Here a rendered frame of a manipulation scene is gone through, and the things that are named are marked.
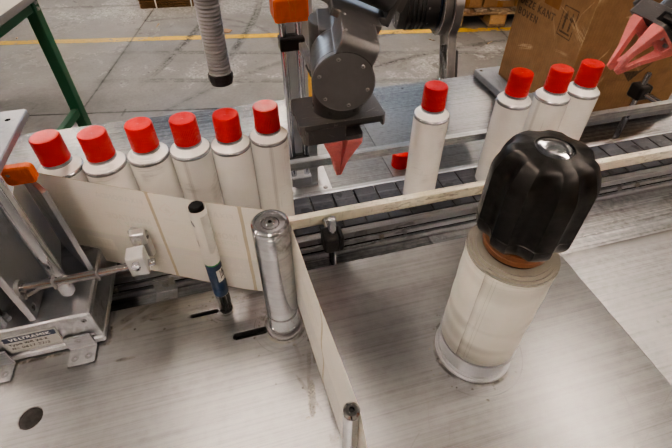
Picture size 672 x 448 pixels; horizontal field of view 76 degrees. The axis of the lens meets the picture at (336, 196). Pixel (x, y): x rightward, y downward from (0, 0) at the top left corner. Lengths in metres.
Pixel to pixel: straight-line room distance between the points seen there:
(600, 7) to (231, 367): 0.87
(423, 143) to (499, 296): 0.30
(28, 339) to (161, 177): 0.24
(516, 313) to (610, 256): 0.41
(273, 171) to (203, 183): 0.09
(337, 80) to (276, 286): 0.23
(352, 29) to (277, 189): 0.30
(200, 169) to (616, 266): 0.65
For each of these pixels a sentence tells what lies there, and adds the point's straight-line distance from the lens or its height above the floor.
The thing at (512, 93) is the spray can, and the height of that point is 1.06.
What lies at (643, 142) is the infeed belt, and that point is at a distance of 1.05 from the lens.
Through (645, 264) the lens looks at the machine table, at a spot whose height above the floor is 0.83.
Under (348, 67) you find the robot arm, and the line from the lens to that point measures 0.39.
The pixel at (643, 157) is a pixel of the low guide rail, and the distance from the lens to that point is 0.94.
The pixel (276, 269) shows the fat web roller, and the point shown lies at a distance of 0.46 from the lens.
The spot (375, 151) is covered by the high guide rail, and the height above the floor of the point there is 0.96.
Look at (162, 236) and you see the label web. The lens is 0.55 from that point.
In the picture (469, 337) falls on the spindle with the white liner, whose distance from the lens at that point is 0.49.
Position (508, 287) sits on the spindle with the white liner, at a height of 1.06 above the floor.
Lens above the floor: 1.37
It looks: 42 degrees down
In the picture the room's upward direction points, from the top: straight up
